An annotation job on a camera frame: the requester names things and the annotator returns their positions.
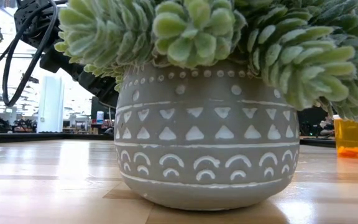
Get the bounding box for grey patterned ceramic pot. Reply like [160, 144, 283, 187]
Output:
[0, 111, 358, 152]

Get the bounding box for white pillar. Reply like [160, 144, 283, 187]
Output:
[37, 75, 65, 134]

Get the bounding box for green succulent in grey pot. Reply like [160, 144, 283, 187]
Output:
[53, 0, 358, 212]

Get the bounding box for orange pill bottle white cap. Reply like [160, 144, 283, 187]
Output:
[333, 113, 358, 159]

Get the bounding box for person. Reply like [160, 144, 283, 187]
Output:
[319, 116, 336, 137]

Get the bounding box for black monitor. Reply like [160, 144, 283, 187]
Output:
[91, 96, 117, 124]

